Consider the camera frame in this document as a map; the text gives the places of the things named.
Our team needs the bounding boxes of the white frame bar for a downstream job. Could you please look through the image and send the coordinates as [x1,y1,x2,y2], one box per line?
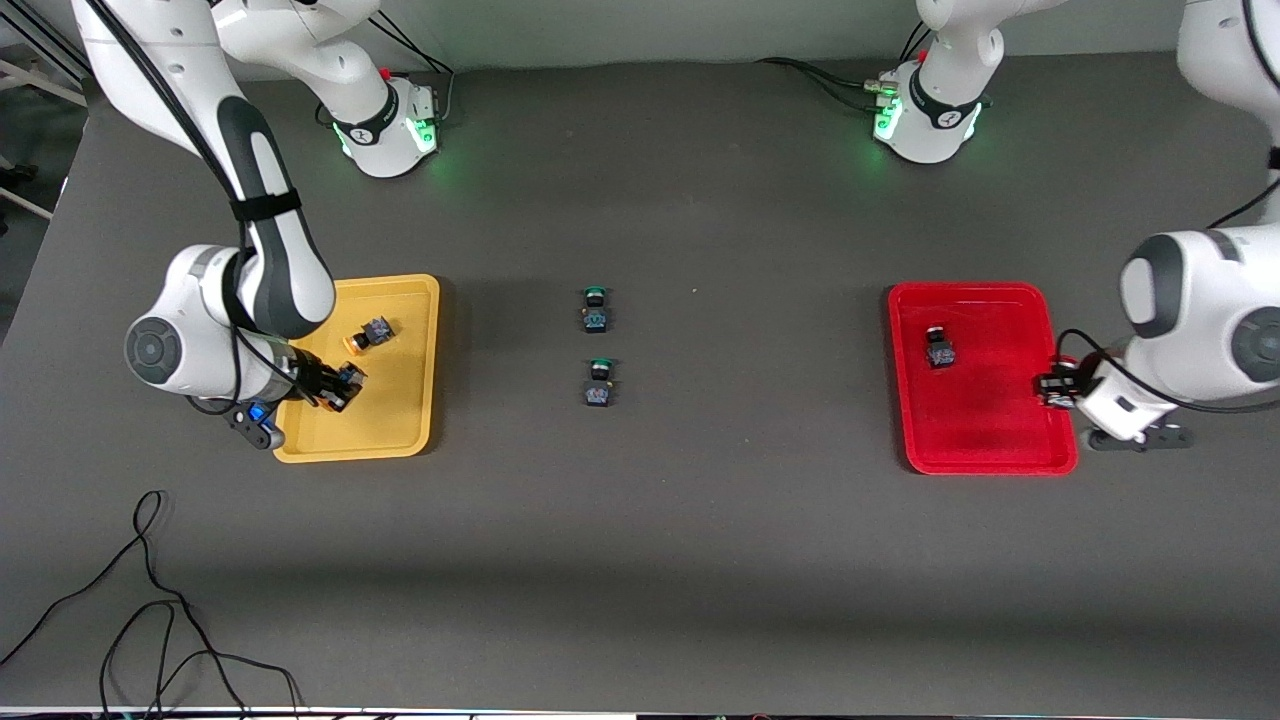
[0,55,89,109]

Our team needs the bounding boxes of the yellow plastic tray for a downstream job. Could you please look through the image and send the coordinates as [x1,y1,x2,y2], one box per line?
[272,273,442,465]

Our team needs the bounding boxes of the dark grey table cloth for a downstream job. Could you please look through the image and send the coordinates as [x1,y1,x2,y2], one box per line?
[0,45,1280,716]

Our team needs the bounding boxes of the black aluminium frame rail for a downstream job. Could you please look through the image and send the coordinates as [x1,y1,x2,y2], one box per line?
[0,0,91,81]

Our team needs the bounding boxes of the yellow push button switch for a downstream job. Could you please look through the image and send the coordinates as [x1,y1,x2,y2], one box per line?
[343,316,397,355]
[325,364,368,411]

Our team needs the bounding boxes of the red plastic tray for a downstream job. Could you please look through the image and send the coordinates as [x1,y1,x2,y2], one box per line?
[888,282,1079,476]

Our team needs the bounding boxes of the thin black loose cable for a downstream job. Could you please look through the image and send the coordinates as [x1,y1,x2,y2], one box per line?
[0,489,303,720]

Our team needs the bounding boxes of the black right base cable bundle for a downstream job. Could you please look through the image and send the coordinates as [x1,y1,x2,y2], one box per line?
[315,15,457,127]

